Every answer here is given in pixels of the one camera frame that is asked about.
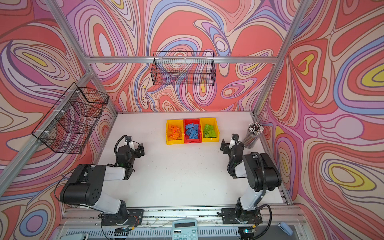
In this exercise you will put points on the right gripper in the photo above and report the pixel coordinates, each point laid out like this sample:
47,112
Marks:
225,146

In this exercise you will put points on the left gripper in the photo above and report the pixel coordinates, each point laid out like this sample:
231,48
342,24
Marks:
136,151

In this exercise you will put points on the green lego brick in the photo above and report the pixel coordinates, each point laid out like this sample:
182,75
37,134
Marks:
209,132

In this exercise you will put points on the blue lego brick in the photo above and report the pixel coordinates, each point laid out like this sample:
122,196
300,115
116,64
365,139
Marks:
192,131

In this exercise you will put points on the orange lego brick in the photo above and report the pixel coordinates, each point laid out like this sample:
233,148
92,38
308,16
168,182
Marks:
174,132

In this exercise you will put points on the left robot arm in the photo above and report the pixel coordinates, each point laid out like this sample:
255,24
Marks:
84,188

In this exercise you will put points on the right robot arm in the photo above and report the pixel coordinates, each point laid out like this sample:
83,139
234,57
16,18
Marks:
262,176

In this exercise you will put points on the right yellow plastic bin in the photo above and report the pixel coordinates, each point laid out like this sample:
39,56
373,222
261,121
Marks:
209,121

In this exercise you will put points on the yellow plastic bin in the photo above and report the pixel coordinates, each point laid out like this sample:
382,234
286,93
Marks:
209,121
178,123

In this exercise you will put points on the red plastic bin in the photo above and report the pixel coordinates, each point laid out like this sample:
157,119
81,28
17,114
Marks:
195,121

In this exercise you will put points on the left yellow plastic bin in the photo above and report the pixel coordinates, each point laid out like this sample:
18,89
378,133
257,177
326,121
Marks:
178,123

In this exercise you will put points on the stapler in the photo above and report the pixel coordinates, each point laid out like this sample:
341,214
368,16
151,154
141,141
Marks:
285,228

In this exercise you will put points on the light blue calculator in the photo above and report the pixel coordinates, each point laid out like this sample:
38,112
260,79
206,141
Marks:
185,229

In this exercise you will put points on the wire basket on left wall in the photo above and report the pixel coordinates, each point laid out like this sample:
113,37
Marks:
73,122

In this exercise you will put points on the wire basket on wall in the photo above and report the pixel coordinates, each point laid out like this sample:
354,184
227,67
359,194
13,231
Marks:
183,68
73,122

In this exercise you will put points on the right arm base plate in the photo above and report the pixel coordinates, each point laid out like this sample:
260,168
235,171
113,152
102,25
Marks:
231,216

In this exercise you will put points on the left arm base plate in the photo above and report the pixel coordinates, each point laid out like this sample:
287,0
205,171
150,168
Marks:
132,218

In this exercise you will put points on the wire basket on back wall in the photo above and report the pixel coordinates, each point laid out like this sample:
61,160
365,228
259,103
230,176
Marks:
183,68

